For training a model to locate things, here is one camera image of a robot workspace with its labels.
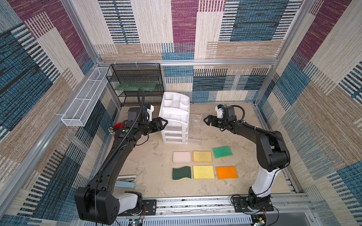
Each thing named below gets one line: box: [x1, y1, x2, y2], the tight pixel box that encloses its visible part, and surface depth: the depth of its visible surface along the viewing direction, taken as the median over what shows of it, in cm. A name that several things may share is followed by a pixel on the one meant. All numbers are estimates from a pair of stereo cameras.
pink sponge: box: [172, 151, 191, 164], surface depth 91 cm
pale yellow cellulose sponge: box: [193, 165, 215, 179], surface depth 86 cm
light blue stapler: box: [114, 175, 137, 189], surface depth 82 cm
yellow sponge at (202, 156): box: [192, 150, 212, 163], surface depth 92 cm
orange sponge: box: [216, 166, 239, 180], surface depth 87 cm
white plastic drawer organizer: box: [158, 91, 190, 146], surface depth 89 cm
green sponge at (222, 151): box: [212, 145, 233, 159], surface depth 93 cm
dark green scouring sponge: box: [172, 165, 192, 180], surface depth 85 cm
